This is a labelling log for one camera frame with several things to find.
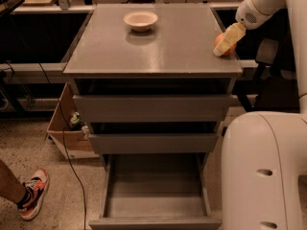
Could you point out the grey drawer cabinet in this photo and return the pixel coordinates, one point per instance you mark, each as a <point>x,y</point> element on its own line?
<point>175,57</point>

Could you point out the grey open bottom drawer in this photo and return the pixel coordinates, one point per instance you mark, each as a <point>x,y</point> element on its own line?
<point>155,192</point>

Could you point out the grey middle drawer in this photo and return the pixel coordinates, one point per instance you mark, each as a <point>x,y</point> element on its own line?
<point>152,143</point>

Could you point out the orange white sneaker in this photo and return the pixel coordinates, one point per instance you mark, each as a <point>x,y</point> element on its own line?
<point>36,188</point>

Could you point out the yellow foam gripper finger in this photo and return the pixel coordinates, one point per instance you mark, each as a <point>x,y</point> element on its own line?
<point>237,30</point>

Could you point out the black office chair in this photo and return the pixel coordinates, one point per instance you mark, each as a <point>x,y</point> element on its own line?
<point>273,86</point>

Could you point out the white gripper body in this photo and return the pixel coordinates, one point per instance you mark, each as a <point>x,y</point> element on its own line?
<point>249,12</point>

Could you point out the green white item in box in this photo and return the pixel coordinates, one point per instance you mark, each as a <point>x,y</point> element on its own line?
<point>77,124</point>

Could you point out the grey top drawer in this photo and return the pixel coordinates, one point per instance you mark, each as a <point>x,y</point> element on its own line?
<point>161,108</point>

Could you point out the white ceramic bowl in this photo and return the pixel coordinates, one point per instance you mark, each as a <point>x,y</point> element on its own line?
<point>140,21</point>

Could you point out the orange fruit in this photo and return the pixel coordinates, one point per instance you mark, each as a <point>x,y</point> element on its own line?
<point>225,45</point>

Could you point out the cardboard box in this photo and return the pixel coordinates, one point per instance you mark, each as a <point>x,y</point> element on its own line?
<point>70,143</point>

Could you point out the bare person leg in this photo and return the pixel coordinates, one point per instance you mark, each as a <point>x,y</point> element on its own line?
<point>10,187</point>

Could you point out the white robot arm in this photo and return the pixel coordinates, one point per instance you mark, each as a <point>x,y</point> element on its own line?
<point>263,152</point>

